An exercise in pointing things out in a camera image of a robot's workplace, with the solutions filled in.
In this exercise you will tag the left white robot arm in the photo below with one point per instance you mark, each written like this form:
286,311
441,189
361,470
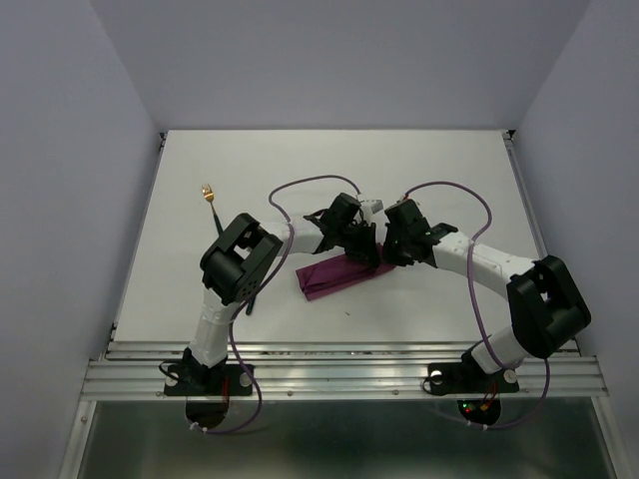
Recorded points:
236,266

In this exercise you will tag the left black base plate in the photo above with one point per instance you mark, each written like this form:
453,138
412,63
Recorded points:
225,380

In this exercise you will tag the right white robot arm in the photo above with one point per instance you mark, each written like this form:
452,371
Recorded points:
545,305

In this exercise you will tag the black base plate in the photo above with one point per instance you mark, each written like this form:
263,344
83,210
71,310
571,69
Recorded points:
444,378
225,380

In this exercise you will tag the purple cloth napkin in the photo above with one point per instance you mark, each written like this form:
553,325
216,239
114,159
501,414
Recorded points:
335,274

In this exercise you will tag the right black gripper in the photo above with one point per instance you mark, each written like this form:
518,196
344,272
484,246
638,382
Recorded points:
389,255

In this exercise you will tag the gold knife dark handle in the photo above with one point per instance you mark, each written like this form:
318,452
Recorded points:
251,306

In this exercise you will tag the gold fork dark handle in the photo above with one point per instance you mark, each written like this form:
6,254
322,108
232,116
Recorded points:
209,196

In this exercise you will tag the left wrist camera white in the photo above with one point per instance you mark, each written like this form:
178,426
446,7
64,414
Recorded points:
371,207

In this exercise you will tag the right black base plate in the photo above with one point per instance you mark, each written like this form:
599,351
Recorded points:
444,378

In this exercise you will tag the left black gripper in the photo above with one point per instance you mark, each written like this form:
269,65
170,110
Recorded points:
367,248

